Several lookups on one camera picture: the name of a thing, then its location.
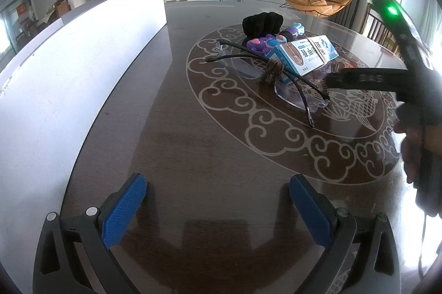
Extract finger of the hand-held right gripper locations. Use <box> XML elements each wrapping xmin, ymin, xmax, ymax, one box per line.
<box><xmin>326</xmin><ymin>68</ymin><xmax>413</xmax><ymax>93</ymax></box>

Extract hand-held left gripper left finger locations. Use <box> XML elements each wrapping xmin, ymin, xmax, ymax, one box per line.
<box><xmin>33</xmin><ymin>173</ymin><xmax>148</xmax><ymax>294</ymax></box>

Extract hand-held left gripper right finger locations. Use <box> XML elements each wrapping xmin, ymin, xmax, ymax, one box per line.
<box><xmin>289</xmin><ymin>174</ymin><xmax>402</xmax><ymax>294</ymax></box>

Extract clear rimless glasses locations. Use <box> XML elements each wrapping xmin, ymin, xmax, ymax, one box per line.
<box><xmin>205</xmin><ymin>38</ymin><xmax>331</xmax><ymax>129</ymax></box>

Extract brown wooden desktop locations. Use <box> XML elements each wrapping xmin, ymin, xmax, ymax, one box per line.
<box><xmin>59</xmin><ymin>0</ymin><xmax>442</xmax><ymax>294</ymax></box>

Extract person's right hand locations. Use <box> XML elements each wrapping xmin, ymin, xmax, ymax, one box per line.
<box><xmin>394</xmin><ymin>120</ymin><xmax>426</xmax><ymax>185</ymax></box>

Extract wooden chair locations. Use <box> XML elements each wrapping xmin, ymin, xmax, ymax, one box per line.
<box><xmin>365</xmin><ymin>3</ymin><xmax>403</xmax><ymax>54</ymax></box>

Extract blue white toothpaste box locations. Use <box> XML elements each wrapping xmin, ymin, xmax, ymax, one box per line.
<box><xmin>267</xmin><ymin>35</ymin><xmax>339</xmax><ymax>76</ymax></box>

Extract purple bottle with flower cap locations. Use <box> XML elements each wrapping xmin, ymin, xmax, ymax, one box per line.
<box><xmin>277</xmin><ymin>22</ymin><xmax>307</xmax><ymax>41</ymax></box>

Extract purple plastic toy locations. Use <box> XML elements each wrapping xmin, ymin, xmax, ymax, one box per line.
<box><xmin>246</xmin><ymin>34</ymin><xmax>278</xmax><ymax>57</ymax></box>

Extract black fuzzy plush item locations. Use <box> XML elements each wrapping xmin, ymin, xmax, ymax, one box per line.
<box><xmin>242</xmin><ymin>12</ymin><xmax>286</xmax><ymax>38</ymax></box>

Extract white partition board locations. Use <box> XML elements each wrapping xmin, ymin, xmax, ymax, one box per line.
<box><xmin>0</xmin><ymin>0</ymin><xmax>168</xmax><ymax>281</ymax></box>

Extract brown hair tie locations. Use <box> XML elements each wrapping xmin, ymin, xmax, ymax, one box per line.
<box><xmin>260</xmin><ymin>60</ymin><xmax>286</xmax><ymax>86</ymax></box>

